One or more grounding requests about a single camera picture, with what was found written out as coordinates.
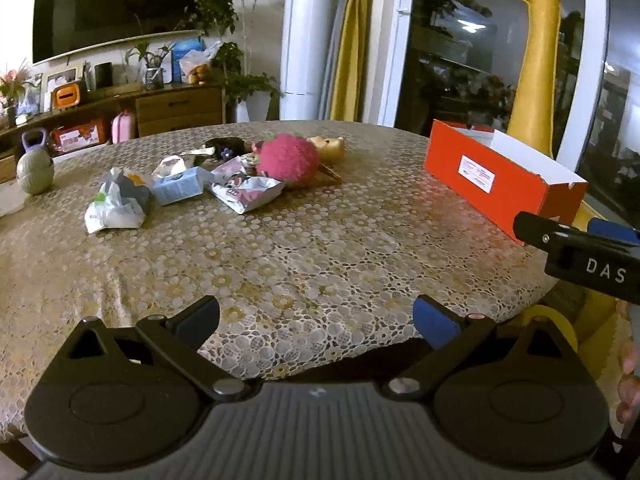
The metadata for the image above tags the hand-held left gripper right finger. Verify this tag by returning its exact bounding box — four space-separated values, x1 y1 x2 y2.
387 294 578 403

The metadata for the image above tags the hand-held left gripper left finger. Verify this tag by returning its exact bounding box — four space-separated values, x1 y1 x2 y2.
66 295 253 403

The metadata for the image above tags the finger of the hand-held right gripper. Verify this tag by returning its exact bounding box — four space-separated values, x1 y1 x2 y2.
514 211 589 253
587 217 640 247

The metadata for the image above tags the red cardboard box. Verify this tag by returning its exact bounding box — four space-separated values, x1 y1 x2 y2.
422 119 590 246

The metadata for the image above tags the light blue tissue pack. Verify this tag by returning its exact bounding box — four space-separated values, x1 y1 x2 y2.
150 166 216 207

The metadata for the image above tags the pink white snack packet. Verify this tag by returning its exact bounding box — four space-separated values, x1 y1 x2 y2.
212 156 258 186
210 177 286 215

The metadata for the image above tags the white plastic bag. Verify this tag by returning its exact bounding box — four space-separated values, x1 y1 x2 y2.
84 167 151 235

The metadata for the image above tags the dark wrapper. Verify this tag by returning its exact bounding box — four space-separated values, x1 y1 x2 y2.
120 174 153 211

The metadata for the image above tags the pink plush toy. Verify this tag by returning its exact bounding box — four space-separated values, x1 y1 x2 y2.
250 132 345 186

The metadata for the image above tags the small plush doll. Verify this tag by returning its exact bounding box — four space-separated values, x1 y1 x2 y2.
306 135 347 163

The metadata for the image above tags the round desktop with lace tablecloth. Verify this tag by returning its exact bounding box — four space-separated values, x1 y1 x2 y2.
0 119 591 443

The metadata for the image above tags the person's right hand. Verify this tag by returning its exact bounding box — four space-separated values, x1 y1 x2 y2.
615 299 640 426

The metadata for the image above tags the silver foil packet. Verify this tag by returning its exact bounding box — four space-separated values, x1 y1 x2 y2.
151 155 197 181

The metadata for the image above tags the yellow giraffe figure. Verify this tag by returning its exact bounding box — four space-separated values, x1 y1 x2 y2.
492 0 566 161

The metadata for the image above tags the dark fuzzy scrunchie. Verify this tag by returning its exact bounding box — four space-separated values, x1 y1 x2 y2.
204 136 253 161

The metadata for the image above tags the glass sliding door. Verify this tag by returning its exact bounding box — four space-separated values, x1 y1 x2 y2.
390 0 640 221

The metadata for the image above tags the pink small case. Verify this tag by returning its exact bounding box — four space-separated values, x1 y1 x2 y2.
111 110 137 145

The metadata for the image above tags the wooden television cabinet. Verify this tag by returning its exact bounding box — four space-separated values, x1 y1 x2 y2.
0 82 226 186

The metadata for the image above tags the grey egg-shaped container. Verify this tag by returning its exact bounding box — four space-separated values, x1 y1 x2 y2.
16 151 55 196

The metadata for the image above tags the red storage box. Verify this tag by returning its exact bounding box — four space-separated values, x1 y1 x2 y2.
50 119 110 153

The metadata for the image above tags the tall potted plant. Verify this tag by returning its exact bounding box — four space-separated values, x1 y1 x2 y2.
185 0 283 123

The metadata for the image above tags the small plant in vase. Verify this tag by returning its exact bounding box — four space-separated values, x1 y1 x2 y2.
125 42 176 91

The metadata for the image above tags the plastic bag of oranges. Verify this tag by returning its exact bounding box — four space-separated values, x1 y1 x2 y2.
179 42 221 86

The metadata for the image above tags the purple kettlebell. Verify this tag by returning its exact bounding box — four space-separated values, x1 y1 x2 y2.
20 128 49 157

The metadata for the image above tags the yellow curtain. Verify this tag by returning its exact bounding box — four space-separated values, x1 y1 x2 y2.
327 0 376 122

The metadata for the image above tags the orange radio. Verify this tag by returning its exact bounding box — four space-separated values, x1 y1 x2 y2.
50 82 90 111

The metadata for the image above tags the blue white package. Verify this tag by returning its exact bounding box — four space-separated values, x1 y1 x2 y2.
172 37 207 83

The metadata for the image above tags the pink flower bouquet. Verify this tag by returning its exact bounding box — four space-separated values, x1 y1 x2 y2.
0 60 41 128

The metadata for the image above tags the white standing air conditioner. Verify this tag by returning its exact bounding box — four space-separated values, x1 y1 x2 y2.
280 0 353 122

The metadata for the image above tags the photo frame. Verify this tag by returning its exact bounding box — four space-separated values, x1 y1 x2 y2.
41 65 85 111

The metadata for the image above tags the wall television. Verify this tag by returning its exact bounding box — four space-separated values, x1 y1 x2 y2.
32 0 213 66

